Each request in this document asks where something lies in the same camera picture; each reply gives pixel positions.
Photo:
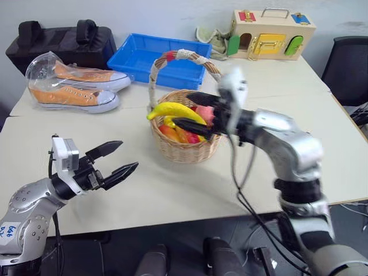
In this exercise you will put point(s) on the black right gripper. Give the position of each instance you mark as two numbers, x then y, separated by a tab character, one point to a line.
221	115

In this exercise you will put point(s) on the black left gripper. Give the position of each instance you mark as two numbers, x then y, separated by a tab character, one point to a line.
87	175

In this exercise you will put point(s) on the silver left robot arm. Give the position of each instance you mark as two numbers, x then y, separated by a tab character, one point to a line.
27	218

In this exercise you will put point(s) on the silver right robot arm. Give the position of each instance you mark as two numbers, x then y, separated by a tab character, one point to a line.
296	149

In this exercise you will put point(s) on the pink toy peach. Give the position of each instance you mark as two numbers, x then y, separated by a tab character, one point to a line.
204	113

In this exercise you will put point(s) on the yellow toy banana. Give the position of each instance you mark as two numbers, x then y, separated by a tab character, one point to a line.
175	109

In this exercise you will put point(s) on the red toy fruit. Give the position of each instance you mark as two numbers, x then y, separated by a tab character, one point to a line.
194	138

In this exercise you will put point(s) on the orange toy mango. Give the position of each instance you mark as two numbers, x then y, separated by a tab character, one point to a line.
169	131

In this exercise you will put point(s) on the orange canvas sneaker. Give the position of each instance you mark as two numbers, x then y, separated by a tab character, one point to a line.
74	99
95	77

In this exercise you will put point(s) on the pale green cloth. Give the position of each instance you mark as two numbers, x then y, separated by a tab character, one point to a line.
215	38

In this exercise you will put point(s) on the blue plastic bin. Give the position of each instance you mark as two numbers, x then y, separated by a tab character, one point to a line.
138	61

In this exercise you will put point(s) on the wooden lock activity box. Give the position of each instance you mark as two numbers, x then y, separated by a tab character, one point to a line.
273	26

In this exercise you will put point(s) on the pair of orange sneakers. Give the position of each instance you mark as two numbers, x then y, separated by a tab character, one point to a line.
40	67

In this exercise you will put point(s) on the black fabric bag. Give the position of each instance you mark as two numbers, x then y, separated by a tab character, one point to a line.
63	40

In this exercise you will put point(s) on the dark rounded shape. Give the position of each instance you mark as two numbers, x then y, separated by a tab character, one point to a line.
221	258

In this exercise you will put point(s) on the black office chair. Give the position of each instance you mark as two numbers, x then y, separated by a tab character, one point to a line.
349	72

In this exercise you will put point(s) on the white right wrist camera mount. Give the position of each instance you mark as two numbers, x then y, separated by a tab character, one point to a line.
234	86

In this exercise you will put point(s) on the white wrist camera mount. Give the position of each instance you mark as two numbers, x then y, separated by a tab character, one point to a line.
61	155
234	86

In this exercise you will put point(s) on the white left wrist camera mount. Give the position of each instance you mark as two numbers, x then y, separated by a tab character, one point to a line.
61	155

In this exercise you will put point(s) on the black flat bracket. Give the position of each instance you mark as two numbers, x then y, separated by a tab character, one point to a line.
266	261

